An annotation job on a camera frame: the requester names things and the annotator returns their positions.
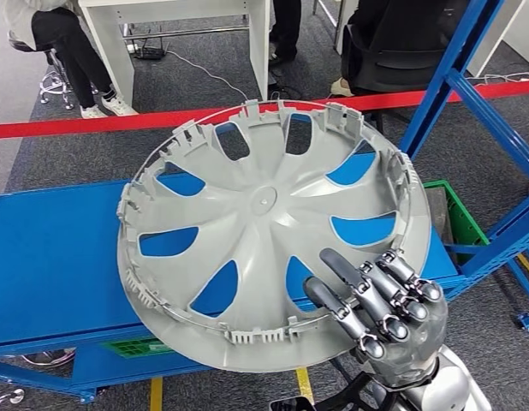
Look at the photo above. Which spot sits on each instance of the chrome star-base stool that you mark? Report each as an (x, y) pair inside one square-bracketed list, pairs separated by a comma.
[(9, 396)]

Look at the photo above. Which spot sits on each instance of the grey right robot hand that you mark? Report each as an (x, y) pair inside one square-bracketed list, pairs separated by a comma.
[(418, 340)]

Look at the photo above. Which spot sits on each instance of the black office chair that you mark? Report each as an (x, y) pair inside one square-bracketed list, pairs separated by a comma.
[(397, 62)]

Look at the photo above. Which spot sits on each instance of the black stool chrome base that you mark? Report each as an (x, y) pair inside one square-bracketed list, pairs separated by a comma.
[(18, 44)]

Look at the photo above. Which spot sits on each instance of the person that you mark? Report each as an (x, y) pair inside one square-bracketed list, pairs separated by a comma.
[(341, 88), (285, 28), (72, 51)]

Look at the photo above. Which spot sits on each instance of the black router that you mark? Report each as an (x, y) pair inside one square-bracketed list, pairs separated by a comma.
[(149, 54)]

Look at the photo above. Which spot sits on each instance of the grey plastic sheet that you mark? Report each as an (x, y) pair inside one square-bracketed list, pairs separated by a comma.
[(439, 215)]

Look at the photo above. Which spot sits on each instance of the grey plastic wheel hubcap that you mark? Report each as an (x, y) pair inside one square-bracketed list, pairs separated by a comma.
[(264, 238)]

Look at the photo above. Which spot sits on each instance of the green plastic crate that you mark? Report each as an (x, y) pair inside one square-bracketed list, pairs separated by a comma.
[(127, 347), (465, 221)]

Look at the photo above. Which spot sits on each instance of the red barrier tape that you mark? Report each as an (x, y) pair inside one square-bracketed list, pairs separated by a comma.
[(76, 126)]

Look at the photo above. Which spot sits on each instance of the white partition panel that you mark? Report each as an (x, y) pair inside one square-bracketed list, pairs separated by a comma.
[(495, 34)]

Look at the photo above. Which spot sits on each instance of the yellow floor tape outline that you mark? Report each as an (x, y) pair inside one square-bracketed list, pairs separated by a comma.
[(528, 266), (156, 397)]

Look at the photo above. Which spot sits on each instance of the white desk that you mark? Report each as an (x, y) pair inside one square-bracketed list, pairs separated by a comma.
[(119, 62)]

